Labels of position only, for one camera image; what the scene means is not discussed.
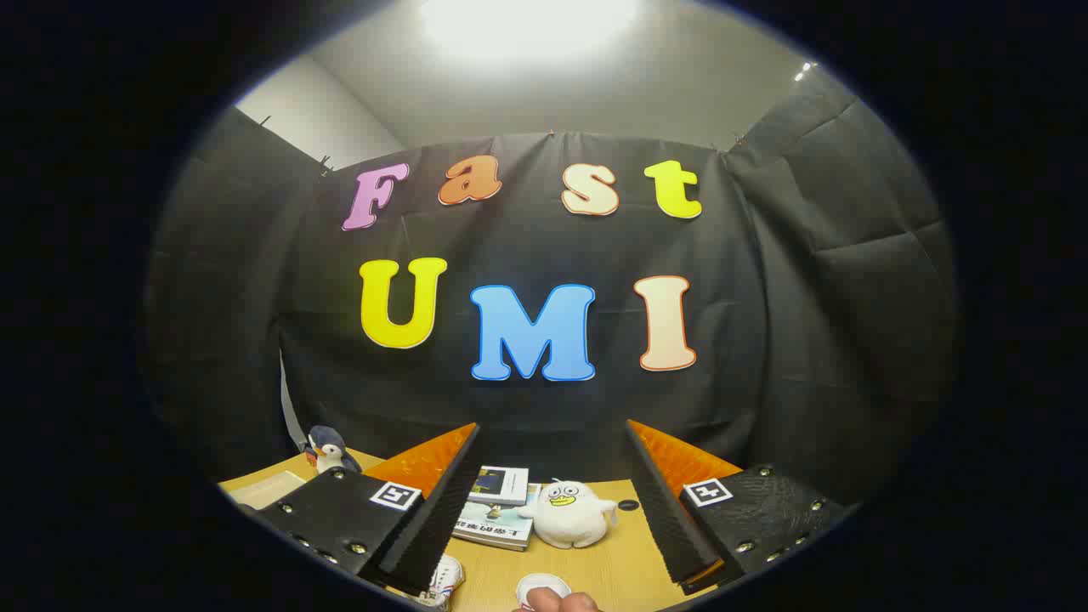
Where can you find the ceiling light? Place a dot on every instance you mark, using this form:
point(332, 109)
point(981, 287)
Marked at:
point(527, 21)

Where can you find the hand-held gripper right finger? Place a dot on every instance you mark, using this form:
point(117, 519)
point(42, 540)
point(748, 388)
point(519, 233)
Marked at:
point(667, 510)

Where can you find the dark blue cover book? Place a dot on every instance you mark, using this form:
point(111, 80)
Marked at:
point(501, 486)

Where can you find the blue penguin plush toy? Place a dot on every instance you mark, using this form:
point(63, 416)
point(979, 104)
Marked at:
point(327, 448)

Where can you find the cream fabric storage box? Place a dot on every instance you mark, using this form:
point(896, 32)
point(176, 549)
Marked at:
point(268, 490)

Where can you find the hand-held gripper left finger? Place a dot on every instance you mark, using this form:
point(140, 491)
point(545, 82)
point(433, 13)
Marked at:
point(442, 510)

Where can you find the white duck plush toy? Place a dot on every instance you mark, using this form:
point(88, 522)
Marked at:
point(569, 520)

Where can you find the pale blue cover book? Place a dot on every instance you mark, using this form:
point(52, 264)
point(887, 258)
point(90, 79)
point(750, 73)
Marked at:
point(501, 533)

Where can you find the white canvas shoe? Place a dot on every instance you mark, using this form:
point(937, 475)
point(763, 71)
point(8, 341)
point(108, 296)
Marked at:
point(544, 585)
point(444, 582)

